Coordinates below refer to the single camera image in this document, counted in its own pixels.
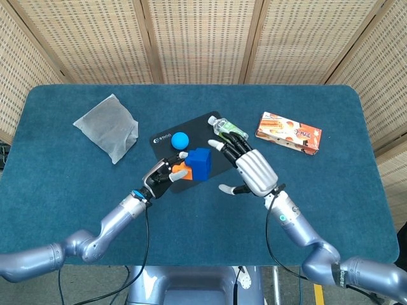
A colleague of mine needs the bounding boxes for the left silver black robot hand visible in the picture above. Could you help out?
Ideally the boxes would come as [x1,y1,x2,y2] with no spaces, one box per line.
[141,151,190,200]

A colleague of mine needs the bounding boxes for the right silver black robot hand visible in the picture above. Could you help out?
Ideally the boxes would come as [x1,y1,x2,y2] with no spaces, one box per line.
[207,132,279,196]

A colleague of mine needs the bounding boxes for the orange plastic block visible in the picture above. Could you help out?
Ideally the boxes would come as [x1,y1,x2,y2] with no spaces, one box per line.
[171,161,194,181]

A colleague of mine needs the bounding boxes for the blue cube block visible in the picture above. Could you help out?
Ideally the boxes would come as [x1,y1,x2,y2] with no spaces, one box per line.
[184,147,213,182]

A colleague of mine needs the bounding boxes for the black mouse pad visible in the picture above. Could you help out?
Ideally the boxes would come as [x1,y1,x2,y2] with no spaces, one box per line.
[149,110,246,194]

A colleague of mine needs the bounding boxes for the blue ball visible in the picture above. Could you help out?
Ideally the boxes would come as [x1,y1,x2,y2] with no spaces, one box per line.
[170,131,191,150]

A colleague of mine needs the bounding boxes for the orange snack box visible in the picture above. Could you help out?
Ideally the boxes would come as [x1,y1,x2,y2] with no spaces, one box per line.
[254,111,323,157]

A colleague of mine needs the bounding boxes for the clear water bottle green label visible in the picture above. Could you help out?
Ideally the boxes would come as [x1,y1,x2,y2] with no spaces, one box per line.
[207,115,249,141]

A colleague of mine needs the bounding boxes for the blue felt table cover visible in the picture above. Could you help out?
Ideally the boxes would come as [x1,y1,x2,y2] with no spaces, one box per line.
[0,84,400,266]

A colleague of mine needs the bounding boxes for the white translucent pouch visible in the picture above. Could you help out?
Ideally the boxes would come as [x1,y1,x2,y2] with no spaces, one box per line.
[72,93,140,165]

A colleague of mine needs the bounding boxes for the silver-blue robot torso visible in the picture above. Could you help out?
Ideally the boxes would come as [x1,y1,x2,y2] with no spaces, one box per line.
[126,265,266,305]

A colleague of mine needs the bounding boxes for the metal table leg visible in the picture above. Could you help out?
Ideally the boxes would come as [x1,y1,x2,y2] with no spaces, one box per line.
[271,266,281,305]

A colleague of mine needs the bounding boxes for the yellow floor tape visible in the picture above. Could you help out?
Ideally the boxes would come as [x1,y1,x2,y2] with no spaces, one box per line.
[313,283,326,305]

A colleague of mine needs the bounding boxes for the woven folding screen panel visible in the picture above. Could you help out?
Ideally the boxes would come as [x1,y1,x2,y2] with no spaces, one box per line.
[141,0,265,85]
[244,0,397,85]
[0,0,63,144]
[8,0,163,85]
[329,0,407,229]

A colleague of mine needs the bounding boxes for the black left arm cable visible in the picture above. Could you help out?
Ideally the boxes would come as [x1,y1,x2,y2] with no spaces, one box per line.
[81,203,151,305]

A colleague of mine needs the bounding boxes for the black torso cable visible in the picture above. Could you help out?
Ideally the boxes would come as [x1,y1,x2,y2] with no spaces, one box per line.
[232,266,244,305]

